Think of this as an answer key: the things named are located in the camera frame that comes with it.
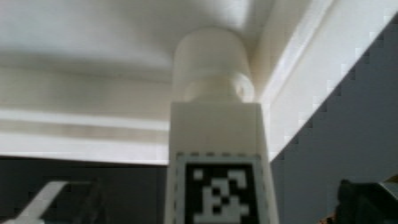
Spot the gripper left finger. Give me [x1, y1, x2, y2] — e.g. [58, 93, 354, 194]
[8, 181, 102, 224]

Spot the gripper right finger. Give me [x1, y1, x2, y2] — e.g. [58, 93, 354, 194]
[337, 174, 398, 224]

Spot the white table leg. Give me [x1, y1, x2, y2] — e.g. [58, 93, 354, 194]
[164, 102, 280, 224]

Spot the white square tabletop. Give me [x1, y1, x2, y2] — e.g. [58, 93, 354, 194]
[0, 0, 335, 164]

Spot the white right fence bar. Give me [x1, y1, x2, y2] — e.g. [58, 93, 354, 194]
[266, 0, 398, 156]

